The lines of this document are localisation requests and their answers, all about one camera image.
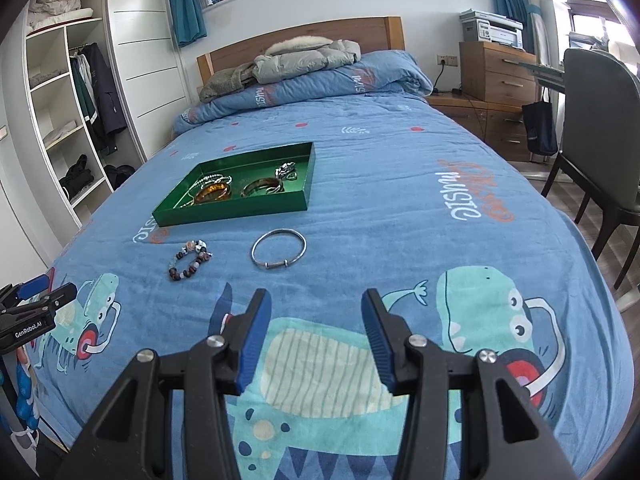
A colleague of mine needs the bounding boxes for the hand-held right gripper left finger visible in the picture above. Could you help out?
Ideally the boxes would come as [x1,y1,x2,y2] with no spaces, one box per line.
[70,287,273,480]

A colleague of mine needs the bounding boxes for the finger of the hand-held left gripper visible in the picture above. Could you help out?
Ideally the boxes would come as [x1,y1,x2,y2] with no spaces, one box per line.
[10,282,78,318]
[0,267,56,306]

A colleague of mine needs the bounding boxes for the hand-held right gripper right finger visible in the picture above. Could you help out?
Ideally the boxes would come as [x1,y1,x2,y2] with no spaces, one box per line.
[361,287,573,480]

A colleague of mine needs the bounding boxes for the thin plain silver bangle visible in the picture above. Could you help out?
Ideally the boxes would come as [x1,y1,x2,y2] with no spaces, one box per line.
[250,228,308,270]

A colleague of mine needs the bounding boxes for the dark beaded charm bracelet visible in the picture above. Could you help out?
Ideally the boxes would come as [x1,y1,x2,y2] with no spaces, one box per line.
[167,240,213,282]

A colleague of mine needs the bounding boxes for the green tray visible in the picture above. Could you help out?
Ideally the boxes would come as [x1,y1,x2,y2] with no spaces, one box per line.
[151,141,317,228]

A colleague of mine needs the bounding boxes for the dark brown bangle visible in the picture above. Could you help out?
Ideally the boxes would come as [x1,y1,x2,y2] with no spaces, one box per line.
[241,176,286,198]

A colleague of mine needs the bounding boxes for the amber resin bangle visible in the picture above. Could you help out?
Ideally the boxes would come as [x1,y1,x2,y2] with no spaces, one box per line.
[194,182,233,206]

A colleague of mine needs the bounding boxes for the long silver beaded necklace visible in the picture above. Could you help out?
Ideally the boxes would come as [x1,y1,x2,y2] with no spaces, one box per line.
[175,172,235,209]

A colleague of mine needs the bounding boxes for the person's left hand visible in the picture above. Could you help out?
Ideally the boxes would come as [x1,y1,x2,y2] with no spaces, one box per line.
[14,357,42,433]

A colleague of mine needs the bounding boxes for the black folded clothes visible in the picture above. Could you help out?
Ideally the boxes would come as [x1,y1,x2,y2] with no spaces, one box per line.
[58,155,96,200]

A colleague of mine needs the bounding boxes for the folded white cloth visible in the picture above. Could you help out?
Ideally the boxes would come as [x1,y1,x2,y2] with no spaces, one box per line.
[42,121,81,143]

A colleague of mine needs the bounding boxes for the blue cartoon bed sheet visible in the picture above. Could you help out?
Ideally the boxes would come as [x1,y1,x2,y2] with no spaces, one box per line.
[22,92,633,480]

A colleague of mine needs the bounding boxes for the green and white garment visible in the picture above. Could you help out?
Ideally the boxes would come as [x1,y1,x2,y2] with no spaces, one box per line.
[70,55,98,153]

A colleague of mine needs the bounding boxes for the dark hanging coat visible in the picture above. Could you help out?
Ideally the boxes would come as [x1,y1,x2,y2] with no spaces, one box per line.
[80,42,128,136]

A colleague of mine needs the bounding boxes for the low wooden cabinet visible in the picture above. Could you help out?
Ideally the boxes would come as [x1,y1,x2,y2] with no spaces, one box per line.
[427,95,535,162]

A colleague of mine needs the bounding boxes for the olive plush garment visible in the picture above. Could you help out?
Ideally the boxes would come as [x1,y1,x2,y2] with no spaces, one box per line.
[199,62,258,103]

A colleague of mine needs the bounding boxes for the folded blue duvet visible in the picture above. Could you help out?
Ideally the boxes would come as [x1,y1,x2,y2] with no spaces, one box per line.
[172,50,435,136]

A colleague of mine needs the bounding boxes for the black tote bag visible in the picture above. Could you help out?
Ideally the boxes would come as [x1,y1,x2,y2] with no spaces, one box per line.
[522,101,559,157]

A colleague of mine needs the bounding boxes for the white wardrobe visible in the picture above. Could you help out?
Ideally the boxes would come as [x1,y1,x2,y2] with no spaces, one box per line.
[22,0,191,226]

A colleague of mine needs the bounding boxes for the folded white bedding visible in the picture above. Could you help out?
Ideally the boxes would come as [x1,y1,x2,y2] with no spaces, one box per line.
[27,0,95,31]

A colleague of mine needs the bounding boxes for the wooden headboard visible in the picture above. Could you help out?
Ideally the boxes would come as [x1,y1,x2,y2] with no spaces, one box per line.
[196,16,405,88]

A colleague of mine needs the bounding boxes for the grey puffer jacket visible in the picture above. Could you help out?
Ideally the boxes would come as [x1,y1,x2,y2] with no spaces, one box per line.
[252,35,362,85]

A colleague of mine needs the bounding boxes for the wooden drawer chest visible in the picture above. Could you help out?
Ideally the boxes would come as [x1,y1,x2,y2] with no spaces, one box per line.
[459,41,541,103]

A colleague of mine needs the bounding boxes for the grey chair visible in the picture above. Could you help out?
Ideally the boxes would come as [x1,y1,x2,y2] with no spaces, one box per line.
[541,47,640,291]

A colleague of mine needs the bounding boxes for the short teal curtain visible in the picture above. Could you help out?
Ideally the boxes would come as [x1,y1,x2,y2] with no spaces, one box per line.
[165,0,207,48]

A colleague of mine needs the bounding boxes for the glass desk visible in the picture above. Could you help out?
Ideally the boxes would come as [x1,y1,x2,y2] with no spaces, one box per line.
[517,60,568,93]

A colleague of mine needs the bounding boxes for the white printer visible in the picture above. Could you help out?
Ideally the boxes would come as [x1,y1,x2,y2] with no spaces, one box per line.
[459,8,525,51]

